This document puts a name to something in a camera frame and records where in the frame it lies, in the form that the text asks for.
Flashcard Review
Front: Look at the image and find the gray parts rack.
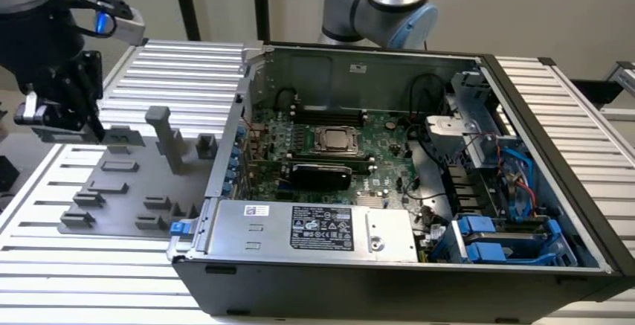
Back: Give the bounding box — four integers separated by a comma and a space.
56, 105, 220, 235

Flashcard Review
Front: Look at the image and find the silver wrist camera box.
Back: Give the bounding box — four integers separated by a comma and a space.
110, 4, 150, 47

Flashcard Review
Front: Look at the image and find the blue flat data wire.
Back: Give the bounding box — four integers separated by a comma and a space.
498, 146, 541, 209

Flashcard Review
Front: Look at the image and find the black stand pole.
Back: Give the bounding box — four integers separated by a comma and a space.
250, 0, 274, 43
167, 0, 202, 42

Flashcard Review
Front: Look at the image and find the blue power supply latch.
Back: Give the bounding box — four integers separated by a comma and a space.
168, 219, 192, 237

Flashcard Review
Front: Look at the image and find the black graphics card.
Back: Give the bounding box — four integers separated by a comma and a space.
284, 161, 358, 193

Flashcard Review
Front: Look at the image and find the black open PC case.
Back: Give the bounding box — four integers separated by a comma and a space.
167, 40, 635, 318

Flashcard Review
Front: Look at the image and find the black looped power wire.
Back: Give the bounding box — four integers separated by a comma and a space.
404, 73, 451, 144

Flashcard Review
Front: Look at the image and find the black RAM slot bank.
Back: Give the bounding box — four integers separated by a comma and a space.
291, 108, 367, 126

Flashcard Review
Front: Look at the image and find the CPU socket with CPU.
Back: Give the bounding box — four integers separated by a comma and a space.
308, 125, 362, 153

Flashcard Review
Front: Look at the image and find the blue plastic disk bay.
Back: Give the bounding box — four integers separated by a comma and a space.
430, 212, 579, 267

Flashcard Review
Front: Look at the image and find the black camera cable blue plug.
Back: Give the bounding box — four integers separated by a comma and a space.
68, 0, 131, 39

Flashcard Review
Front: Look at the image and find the silver power supply unit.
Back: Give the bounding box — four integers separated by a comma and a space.
203, 199, 420, 264

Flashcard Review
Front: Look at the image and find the aluminium frame profile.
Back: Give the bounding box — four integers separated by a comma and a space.
598, 60, 635, 120

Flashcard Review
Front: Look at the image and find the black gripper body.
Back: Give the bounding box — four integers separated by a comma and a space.
0, 0, 106, 118

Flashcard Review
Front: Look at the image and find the red thin wire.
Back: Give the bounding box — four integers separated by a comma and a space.
468, 134, 503, 167

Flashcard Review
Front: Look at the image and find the silver metal disk bay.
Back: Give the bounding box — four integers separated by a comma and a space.
424, 71, 523, 170

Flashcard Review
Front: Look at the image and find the green motherboard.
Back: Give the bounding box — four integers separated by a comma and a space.
242, 108, 451, 230

